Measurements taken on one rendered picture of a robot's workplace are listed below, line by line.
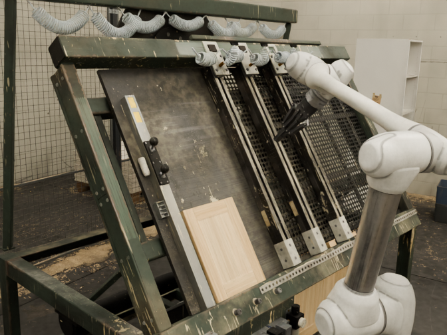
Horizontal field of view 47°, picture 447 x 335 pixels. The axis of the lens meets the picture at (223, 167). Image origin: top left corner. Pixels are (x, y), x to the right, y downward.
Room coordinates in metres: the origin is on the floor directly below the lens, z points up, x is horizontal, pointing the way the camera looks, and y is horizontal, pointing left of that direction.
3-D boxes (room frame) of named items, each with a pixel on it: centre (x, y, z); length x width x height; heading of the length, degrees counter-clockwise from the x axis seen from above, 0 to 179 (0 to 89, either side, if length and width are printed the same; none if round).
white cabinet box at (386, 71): (6.03, -1.86, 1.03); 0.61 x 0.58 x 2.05; 147
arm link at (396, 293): (1.71, -0.62, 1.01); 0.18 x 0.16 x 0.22; 117
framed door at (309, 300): (2.85, -0.63, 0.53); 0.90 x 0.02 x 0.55; 138
